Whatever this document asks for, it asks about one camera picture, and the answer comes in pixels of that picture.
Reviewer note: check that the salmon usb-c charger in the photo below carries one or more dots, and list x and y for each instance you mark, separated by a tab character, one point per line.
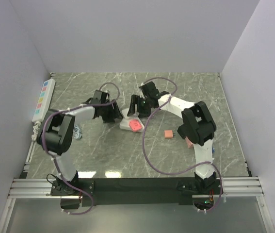
168	134

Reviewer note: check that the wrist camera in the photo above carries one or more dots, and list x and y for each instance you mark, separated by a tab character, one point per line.
100	97
149	90

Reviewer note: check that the long white power strip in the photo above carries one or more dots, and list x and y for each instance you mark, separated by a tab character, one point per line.
42	106

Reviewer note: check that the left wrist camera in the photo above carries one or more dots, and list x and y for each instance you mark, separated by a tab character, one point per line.
100	97

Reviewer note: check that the round blue power hub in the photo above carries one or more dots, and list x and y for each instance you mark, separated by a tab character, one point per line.
77	132

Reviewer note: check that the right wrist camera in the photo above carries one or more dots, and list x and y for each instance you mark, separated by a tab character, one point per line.
149	90

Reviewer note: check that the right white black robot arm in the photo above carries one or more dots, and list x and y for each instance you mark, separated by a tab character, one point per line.
198	126

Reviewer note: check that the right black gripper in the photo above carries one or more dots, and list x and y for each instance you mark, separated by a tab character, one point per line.
137	100

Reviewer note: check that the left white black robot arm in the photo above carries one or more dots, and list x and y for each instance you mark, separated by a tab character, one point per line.
57	129

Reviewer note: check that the pink square plug adapter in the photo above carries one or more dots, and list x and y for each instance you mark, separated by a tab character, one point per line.
136	126

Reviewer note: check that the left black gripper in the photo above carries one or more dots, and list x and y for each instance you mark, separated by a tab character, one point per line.
115	113

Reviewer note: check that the black cube socket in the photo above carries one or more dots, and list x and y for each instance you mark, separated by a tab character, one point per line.
182	131

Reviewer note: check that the pink cube socket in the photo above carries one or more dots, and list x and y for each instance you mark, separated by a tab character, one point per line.
189	143

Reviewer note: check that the black mounting base bar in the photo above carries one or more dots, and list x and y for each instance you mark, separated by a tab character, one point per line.
112	191

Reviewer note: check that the aluminium rail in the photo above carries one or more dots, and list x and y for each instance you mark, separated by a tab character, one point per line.
40	188

